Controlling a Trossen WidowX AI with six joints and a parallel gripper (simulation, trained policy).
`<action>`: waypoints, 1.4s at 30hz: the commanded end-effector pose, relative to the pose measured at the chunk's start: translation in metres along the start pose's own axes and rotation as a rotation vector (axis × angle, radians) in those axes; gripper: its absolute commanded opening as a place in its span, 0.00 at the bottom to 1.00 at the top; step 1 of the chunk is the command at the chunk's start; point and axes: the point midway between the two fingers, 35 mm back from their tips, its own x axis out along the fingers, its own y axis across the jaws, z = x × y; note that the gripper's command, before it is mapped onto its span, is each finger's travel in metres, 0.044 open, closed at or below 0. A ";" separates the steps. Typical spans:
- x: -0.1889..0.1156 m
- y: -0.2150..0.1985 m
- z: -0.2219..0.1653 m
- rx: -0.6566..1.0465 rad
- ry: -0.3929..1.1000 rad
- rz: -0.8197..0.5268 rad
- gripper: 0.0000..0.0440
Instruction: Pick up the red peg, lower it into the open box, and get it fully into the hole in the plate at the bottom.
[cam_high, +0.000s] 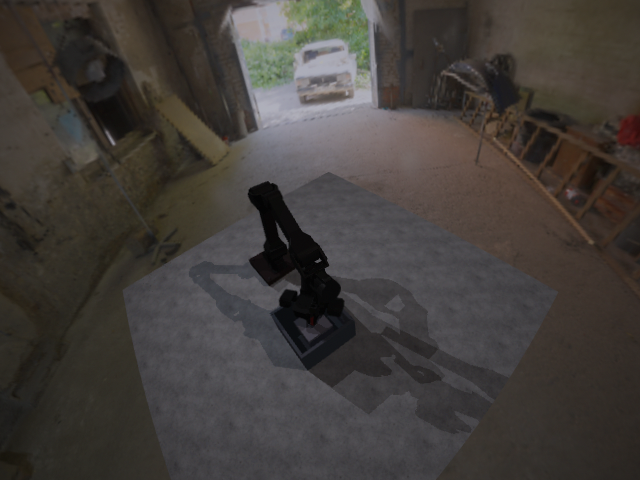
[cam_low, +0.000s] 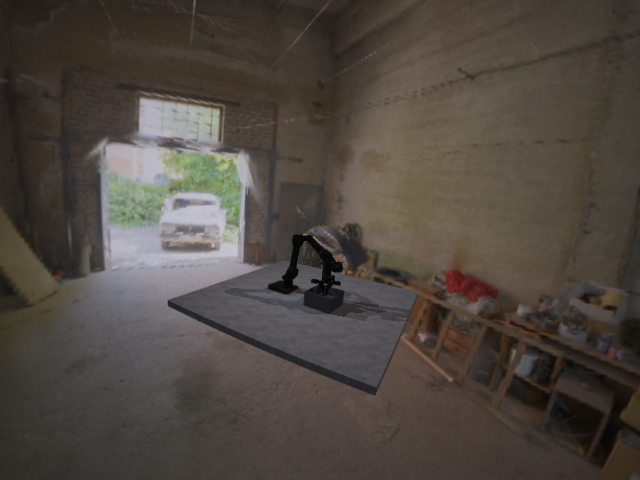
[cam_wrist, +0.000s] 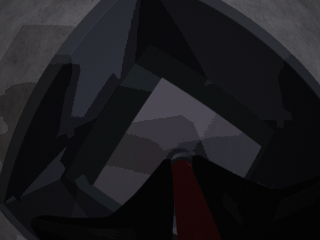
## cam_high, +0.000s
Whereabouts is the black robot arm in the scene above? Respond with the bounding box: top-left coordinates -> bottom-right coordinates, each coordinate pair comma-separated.
248,181 -> 341,320

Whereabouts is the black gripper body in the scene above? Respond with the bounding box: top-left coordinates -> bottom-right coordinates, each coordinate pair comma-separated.
279,285 -> 345,317

